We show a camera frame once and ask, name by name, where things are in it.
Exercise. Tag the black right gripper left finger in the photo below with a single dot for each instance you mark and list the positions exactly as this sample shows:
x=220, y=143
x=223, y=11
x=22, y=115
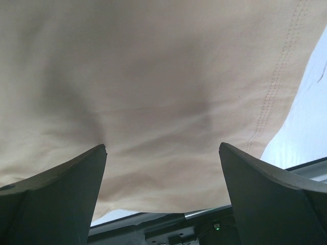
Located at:
x=55, y=206

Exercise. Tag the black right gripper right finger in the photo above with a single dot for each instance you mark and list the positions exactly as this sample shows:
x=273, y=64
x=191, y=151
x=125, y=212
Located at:
x=272, y=205

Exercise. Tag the beige t shirt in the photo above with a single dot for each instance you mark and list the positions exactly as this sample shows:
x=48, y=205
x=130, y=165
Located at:
x=160, y=83

